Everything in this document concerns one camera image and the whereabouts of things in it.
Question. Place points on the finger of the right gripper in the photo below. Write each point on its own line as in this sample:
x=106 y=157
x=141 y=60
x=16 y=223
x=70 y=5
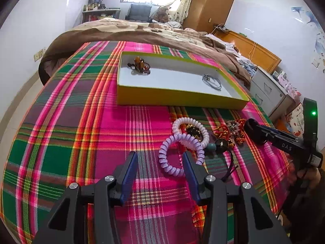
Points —
x=254 y=131

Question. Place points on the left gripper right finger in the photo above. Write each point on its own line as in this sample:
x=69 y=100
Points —
x=195 y=175

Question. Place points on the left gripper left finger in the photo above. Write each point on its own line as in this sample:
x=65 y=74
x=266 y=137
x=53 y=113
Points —
x=125 y=175

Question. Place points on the rhinestone hair clip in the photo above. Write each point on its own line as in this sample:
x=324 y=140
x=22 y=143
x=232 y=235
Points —
x=236 y=128

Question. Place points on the gold black charm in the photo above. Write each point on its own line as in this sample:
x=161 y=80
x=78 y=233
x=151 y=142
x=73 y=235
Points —
x=193 y=130

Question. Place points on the black fitness band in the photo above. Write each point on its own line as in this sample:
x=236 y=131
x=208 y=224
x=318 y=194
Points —
x=231 y=167

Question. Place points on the right hand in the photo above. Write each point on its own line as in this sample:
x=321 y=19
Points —
x=312 y=175

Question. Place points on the grey drawer nightstand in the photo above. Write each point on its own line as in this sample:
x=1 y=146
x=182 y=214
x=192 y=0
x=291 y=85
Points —
x=270 y=95

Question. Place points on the pink green plaid cloth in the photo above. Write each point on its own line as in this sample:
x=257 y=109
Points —
x=74 y=131

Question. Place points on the wooden headboard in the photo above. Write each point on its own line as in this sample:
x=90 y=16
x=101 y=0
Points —
x=256 y=53

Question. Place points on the yellow-green shallow tray box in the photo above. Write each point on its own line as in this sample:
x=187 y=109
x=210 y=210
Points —
x=161 y=80

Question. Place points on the brown beige blanket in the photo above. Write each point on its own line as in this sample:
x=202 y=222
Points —
x=110 y=29

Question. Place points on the wooden wardrobe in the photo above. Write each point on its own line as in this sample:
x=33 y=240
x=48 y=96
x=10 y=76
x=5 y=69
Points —
x=204 y=15

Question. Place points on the brown teddy bear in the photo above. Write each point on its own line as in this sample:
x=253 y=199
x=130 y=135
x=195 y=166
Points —
x=161 y=15

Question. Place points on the black chair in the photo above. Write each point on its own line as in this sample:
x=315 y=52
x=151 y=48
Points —
x=139 y=13

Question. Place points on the floral curtain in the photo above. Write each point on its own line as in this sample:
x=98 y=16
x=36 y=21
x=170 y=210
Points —
x=178 y=10

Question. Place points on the cluttered shelf desk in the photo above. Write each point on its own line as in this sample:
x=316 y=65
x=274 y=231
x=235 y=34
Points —
x=95 y=10

